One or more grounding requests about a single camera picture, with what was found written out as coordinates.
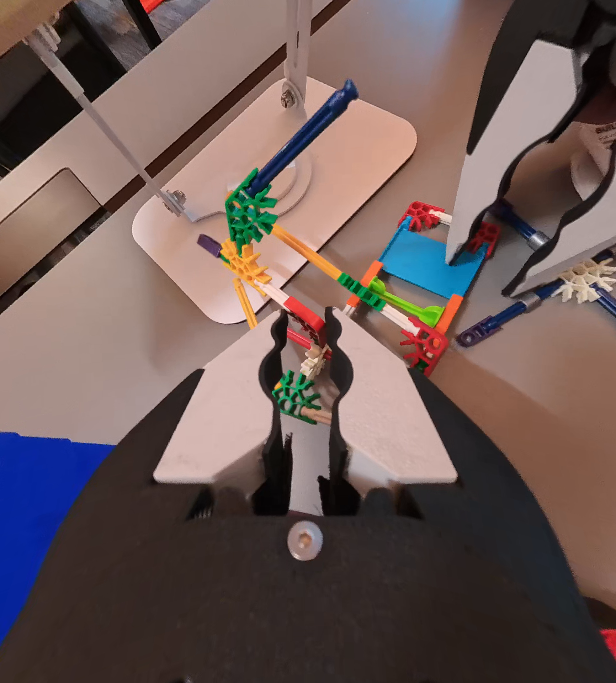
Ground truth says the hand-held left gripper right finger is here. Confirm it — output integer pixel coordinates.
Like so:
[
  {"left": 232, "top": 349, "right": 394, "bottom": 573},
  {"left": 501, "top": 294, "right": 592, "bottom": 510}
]
[{"left": 318, "top": 307, "right": 459, "bottom": 517}]

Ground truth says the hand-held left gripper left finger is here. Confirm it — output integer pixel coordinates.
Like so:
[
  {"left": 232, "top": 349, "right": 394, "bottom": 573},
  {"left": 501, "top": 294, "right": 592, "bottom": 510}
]
[{"left": 152, "top": 311, "right": 294, "bottom": 517}]

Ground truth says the colourful toy construction model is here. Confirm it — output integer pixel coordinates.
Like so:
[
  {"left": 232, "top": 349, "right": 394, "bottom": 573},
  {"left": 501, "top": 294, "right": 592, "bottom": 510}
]
[{"left": 197, "top": 79, "right": 501, "bottom": 428}]

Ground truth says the instruction booklet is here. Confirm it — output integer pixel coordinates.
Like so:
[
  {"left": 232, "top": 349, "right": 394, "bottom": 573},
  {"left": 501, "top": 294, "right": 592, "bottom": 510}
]
[{"left": 569, "top": 115, "right": 616, "bottom": 202}]

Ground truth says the blue rod cross assembly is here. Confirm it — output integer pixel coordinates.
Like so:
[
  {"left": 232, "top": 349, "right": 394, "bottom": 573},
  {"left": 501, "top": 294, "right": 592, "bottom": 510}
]
[{"left": 456, "top": 200, "right": 616, "bottom": 348}]

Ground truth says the blue plastic bin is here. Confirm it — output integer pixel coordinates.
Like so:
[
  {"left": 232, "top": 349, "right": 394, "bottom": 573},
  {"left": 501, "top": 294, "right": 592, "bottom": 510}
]
[{"left": 0, "top": 427, "right": 117, "bottom": 683}]

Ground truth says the clear suction dome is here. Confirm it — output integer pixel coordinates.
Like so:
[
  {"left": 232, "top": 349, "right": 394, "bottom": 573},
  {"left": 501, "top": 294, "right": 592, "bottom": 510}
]
[{"left": 228, "top": 155, "right": 309, "bottom": 214}]

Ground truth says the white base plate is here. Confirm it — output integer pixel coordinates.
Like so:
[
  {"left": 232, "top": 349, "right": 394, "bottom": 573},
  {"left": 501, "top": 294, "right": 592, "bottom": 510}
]
[{"left": 132, "top": 76, "right": 418, "bottom": 324}]

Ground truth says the white mount bracket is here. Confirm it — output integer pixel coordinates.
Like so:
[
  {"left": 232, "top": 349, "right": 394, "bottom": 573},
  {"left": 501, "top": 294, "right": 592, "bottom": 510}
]
[{"left": 166, "top": 80, "right": 314, "bottom": 225}]

